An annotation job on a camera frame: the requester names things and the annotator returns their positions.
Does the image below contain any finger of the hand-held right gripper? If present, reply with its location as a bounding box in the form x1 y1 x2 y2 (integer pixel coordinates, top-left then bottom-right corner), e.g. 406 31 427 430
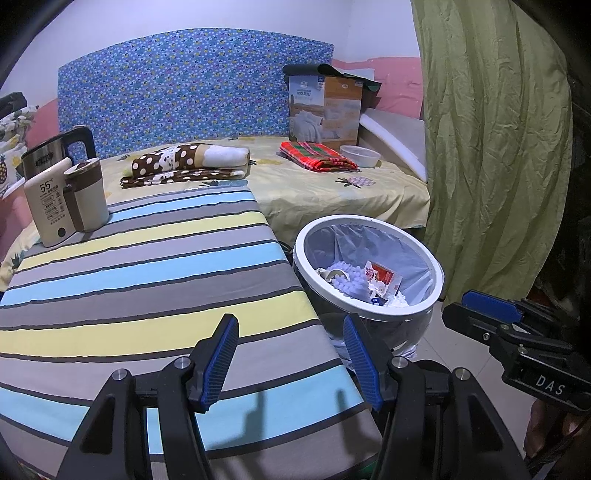
441 301 511 355
462 290 527 325

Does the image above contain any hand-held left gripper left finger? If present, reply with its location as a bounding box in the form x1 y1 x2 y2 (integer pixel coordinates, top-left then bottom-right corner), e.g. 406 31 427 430
55 313 241 480

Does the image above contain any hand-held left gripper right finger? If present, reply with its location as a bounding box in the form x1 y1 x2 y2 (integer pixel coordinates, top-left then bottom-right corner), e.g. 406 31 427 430
342 313 532 480

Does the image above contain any blue sponge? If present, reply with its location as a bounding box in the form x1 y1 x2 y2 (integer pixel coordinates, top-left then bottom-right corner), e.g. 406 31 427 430
330 261 372 301

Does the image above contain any pink drink carton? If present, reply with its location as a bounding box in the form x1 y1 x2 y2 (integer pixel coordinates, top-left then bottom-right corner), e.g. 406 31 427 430
362 260 402 296

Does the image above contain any person's right hand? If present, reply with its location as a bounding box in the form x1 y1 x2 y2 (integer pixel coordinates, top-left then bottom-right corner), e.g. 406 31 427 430
524 399 591 462

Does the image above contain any green curtain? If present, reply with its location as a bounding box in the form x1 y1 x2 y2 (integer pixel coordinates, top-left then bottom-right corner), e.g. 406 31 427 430
411 0 573 305

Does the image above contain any yellow bed sheet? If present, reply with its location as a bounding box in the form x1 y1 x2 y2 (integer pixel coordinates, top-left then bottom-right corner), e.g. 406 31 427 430
0 134 431 278

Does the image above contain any brown polka-dot folded blanket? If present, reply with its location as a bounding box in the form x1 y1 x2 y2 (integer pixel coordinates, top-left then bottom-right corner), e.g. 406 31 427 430
120 166 247 189

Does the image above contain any white bowl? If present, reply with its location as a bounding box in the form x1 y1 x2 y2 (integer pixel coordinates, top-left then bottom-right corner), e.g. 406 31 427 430
339 144 382 169

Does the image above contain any brown polka-dot rolled pillow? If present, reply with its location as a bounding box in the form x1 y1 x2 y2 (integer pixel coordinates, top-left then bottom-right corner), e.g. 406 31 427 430
130 143 251 178

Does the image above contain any brown and cream mug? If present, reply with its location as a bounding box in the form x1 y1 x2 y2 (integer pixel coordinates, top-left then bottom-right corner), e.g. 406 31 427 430
62 158 110 232

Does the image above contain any red plaid cloth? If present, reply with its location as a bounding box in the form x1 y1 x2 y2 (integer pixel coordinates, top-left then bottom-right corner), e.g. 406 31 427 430
279 141 360 174

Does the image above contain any quilt packaging box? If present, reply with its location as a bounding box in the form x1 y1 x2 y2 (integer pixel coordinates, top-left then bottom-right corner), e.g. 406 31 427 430
287 74 363 148

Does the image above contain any stainless steel electric kettle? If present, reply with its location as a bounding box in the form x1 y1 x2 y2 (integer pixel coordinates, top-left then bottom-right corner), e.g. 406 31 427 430
21 126 98 181

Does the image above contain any blue floral headboard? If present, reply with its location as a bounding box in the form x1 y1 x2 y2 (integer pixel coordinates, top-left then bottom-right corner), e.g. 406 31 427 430
58 28 334 160

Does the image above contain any pineapple print quilt bag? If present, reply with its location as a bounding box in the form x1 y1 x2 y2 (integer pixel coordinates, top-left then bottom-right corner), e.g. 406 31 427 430
0 105 40 199

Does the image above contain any black bag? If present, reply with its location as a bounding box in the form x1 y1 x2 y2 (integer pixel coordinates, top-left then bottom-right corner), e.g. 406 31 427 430
0 91 28 116

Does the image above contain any white bed side rail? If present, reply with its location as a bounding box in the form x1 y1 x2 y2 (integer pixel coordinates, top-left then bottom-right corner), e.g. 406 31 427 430
359 111 428 182

